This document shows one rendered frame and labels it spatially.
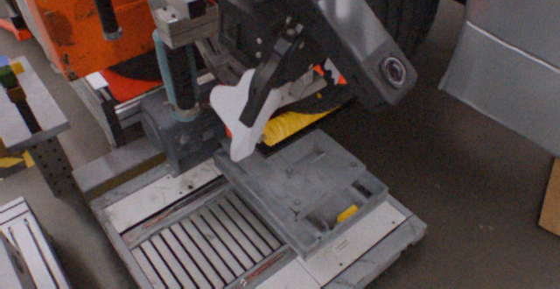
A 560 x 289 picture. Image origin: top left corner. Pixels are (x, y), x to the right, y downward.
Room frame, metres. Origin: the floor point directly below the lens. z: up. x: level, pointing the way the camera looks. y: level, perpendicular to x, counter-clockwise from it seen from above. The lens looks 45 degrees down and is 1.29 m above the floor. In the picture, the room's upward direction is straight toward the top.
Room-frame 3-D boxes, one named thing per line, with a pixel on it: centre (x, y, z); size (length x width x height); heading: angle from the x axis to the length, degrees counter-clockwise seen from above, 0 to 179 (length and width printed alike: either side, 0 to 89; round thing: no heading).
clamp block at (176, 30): (0.64, 0.16, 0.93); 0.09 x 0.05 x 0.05; 129
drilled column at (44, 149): (1.05, 0.84, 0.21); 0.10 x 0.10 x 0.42; 39
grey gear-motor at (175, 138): (1.13, 0.26, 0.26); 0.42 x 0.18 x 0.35; 129
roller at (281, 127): (0.87, -0.05, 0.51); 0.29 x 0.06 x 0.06; 129
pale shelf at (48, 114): (1.03, 0.82, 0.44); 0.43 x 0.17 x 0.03; 39
